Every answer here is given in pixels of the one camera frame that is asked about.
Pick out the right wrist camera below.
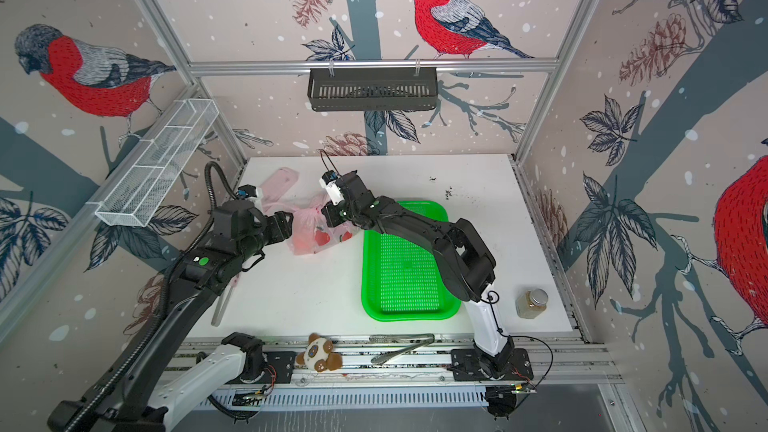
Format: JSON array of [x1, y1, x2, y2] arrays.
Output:
[[320, 170, 344, 206]]

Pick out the black hanging wall basket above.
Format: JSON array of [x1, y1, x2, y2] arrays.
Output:
[[307, 67, 438, 112]]

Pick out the aluminium horizontal frame bar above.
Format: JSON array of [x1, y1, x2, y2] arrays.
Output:
[[188, 58, 560, 77]]

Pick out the metal tongs on rail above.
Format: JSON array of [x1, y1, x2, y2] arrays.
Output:
[[369, 333, 436, 365]]

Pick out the pink plastic bag with fruit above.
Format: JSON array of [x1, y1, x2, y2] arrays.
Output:
[[257, 167, 360, 255]]

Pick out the green plastic basket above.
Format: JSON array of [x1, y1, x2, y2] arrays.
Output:
[[361, 231, 461, 322]]

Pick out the panda plush toy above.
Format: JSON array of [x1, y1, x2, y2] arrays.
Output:
[[296, 333, 343, 373]]

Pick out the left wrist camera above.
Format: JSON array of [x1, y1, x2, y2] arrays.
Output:
[[236, 184, 263, 201]]

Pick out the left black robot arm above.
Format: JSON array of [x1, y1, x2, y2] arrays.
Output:
[[47, 200, 293, 431]]

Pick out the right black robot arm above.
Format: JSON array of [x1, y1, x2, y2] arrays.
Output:
[[320, 171, 515, 377]]

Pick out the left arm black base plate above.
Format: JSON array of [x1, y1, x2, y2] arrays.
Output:
[[252, 351, 297, 385]]

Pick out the small glass jar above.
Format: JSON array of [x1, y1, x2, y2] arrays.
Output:
[[515, 288, 549, 320]]

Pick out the white wire mesh shelf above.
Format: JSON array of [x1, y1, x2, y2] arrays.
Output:
[[95, 98, 219, 227]]

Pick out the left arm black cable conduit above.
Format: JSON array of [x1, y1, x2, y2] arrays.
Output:
[[59, 160, 241, 427]]

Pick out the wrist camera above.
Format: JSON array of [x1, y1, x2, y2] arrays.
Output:
[[236, 184, 263, 201], [320, 170, 344, 206]]

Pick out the pink handled utensil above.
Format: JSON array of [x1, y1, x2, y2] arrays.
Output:
[[211, 274, 240, 327]]

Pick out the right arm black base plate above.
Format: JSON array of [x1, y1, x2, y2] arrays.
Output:
[[447, 348, 534, 382]]

